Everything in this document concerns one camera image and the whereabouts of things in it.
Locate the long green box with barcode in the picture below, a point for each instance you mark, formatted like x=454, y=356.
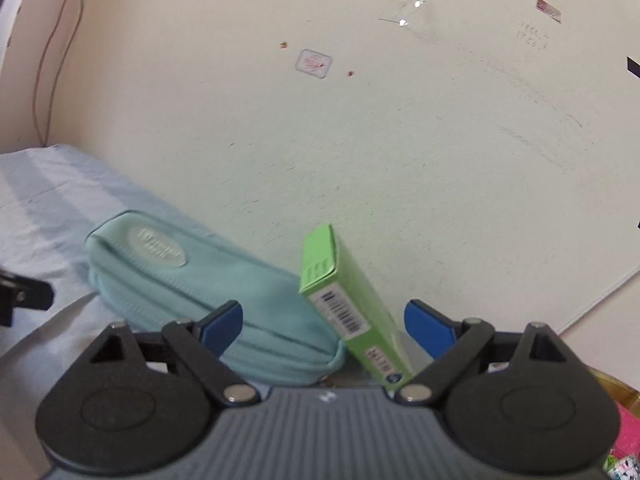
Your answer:
x=350, y=285

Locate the pink tin box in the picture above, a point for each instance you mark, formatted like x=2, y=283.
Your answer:
x=630, y=430

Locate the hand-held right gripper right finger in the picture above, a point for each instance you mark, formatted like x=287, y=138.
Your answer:
x=425, y=330

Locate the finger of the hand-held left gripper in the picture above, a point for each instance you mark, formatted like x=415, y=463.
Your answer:
x=27, y=294

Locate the teal pencil case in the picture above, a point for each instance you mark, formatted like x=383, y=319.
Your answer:
x=200, y=280

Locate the panda print tissue pack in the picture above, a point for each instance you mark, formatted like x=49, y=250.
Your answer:
x=622, y=467

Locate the square pale wall sticker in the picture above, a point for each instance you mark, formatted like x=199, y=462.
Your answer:
x=314, y=63

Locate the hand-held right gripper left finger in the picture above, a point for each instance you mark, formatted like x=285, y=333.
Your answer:
x=225, y=327

